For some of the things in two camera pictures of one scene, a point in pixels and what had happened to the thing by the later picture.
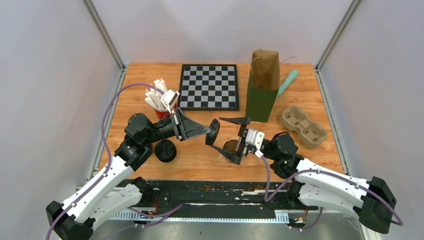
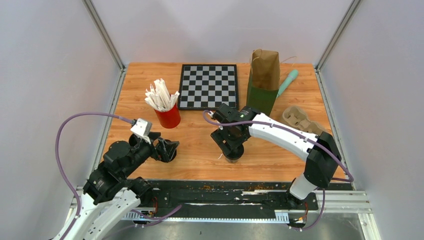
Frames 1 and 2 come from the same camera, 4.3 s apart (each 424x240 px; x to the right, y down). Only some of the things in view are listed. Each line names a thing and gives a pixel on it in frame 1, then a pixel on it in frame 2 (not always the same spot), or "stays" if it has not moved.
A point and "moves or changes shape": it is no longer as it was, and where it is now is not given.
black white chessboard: (209, 87) stays
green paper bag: (263, 85) stays
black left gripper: (185, 127) -> (157, 151)
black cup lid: (211, 137) moves or changes shape
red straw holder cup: (161, 114) stays
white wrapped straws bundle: (153, 97) stays
